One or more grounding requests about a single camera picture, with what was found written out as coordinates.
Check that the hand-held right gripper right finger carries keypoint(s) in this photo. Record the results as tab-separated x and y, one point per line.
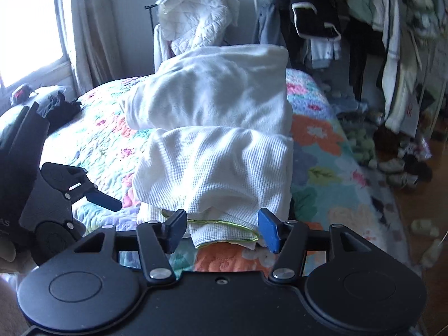
267	231

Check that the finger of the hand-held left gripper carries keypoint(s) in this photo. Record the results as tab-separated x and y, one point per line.
105	199

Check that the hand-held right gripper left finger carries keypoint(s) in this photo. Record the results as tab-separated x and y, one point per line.
176	232

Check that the white waffle garment green trim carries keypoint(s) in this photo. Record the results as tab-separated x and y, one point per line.
217	168

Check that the white soft garment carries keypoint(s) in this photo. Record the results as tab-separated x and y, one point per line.
217	87

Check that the row of hanging clothes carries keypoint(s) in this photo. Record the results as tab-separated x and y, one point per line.
392	42

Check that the floral patchwork quilt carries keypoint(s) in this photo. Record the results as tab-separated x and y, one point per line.
315	168

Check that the dark navy garment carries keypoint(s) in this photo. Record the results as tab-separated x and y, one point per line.
63	112

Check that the grey plush toy red bow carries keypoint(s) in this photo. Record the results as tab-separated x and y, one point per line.
21	92

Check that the pale green slippers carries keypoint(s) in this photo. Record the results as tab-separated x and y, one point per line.
362	143

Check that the white sneaker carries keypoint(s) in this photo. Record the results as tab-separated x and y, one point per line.
393	165
402	181

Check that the bright window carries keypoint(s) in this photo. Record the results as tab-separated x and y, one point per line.
28	24

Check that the beige curtain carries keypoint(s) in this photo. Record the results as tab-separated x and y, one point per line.
91	24

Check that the white hanging shirt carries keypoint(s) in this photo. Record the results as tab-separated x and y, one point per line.
325	50

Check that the white quilted jacket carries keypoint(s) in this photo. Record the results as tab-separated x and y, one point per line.
196	17

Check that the grey hanging cloth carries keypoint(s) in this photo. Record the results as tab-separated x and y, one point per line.
267	24

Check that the black jacket white trim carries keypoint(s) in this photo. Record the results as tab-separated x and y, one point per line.
311	7

